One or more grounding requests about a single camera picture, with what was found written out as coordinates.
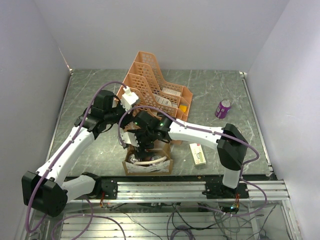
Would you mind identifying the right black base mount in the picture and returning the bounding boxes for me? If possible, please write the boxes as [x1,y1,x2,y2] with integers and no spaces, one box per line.
[202,181,249,199]

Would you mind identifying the white papers in organizer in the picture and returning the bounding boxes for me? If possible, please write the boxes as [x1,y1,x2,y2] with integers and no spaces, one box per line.
[152,87,182,108]

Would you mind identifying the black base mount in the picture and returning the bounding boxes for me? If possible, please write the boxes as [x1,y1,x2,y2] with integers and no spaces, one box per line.
[202,181,249,199]
[97,177,118,200]

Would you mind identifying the purple Fanta can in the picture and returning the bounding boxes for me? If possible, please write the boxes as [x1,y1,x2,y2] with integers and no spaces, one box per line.
[128,154,140,164]

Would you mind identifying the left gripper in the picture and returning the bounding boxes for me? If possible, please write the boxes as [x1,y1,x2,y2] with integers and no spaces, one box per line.
[104,99,134,129]

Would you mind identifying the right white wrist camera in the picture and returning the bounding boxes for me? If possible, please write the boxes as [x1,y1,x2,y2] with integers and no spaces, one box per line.
[120,131,139,147]

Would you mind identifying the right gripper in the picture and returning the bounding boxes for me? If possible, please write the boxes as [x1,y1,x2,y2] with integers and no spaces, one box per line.
[130,128,156,159]

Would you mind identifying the purple soda can rear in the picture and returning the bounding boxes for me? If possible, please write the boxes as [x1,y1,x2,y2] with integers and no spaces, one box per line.
[214,99,232,119]

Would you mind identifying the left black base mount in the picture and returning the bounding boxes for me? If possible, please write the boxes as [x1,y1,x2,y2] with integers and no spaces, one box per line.
[97,177,118,200]

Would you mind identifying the purple soda can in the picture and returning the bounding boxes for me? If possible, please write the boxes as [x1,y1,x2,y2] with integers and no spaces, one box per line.
[214,99,232,119]
[150,155,161,161]

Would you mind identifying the purple soda can front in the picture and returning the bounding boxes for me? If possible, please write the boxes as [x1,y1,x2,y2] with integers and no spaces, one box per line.
[150,155,161,161]

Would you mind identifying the yellow sticky notes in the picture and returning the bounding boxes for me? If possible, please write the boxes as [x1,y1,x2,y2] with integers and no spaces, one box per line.
[178,104,188,113]

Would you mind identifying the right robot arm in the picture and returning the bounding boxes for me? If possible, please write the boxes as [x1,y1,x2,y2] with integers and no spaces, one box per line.
[133,110,249,198]

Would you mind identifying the brown canvas tote bag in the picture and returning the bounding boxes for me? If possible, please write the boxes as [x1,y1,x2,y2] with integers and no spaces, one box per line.
[121,126,174,176]

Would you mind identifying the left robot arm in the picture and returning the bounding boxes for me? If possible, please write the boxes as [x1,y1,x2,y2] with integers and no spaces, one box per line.
[21,90,125,217]

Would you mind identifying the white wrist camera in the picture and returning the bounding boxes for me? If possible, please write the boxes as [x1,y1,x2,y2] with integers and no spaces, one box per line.
[120,86,140,111]
[120,131,139,147]

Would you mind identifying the aluminium mounting rail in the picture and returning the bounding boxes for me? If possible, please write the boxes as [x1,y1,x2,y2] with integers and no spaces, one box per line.
[64,181,291,203]

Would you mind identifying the white green cardboard box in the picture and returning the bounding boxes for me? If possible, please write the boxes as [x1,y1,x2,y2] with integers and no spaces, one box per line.
[189,143,207,166]

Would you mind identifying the peach plastic file organizer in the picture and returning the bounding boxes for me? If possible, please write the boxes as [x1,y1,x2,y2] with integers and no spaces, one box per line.
[123,51,193,122]

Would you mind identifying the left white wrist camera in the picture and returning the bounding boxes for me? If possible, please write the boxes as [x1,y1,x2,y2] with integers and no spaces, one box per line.
[120,86,140,111]

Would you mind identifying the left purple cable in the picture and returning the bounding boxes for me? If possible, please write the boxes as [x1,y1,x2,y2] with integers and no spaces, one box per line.
[26,81,128,234]

